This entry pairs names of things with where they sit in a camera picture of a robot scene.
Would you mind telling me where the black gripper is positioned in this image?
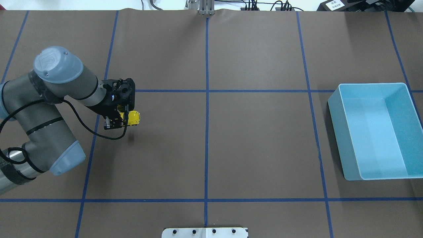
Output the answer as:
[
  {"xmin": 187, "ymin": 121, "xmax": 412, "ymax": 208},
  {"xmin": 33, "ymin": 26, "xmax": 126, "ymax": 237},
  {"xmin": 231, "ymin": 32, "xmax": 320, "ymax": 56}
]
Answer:
[{"xmin": 96, "ymin": 78, "xmax": 136, "ymax": 130}]

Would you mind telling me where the yellow beetle toy car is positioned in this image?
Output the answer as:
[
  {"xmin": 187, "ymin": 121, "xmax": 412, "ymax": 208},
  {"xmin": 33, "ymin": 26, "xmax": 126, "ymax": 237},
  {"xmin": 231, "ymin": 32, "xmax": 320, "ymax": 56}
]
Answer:
[{"xmin": 120, "ymin": 110, "xmax": 140, "ymax": 126}]

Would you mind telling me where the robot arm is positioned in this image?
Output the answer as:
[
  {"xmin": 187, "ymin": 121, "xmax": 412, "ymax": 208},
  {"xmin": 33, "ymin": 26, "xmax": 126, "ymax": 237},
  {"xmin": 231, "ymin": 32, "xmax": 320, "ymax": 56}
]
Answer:
[{"xmin": 1, "ymin": 46, "xmax": 140, "ymax": 194}]

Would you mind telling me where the light blue plastic bin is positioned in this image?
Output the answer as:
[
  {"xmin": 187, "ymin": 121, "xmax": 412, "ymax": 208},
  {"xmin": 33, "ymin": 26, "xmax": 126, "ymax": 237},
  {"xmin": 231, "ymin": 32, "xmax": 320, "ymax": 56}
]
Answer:
[{"xmin": 327, "ymin": 83, "xmax": 423, "ymax": 181}]

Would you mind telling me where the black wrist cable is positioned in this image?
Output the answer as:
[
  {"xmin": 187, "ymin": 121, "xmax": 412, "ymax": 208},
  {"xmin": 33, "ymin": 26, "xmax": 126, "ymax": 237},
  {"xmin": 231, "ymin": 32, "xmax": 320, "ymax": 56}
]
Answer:
[{"xmin": 0, "ymin": 99, "xmax": 129, "ymax": 166}]

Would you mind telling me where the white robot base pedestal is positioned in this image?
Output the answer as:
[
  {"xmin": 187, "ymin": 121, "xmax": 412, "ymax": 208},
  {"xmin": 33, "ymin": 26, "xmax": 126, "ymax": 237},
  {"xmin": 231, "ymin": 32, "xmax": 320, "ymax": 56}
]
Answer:
[{"xmin": 161, "ymin": 227, "xmax": 249, "ymax": 238}]

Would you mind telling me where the aluminium frame post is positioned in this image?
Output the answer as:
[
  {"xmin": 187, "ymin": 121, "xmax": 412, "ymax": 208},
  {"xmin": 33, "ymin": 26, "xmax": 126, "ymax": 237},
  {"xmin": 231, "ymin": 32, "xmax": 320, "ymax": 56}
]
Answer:
[{"xmin": 185, "ymin": 0, "xmax": 215, "ymax": 15}]

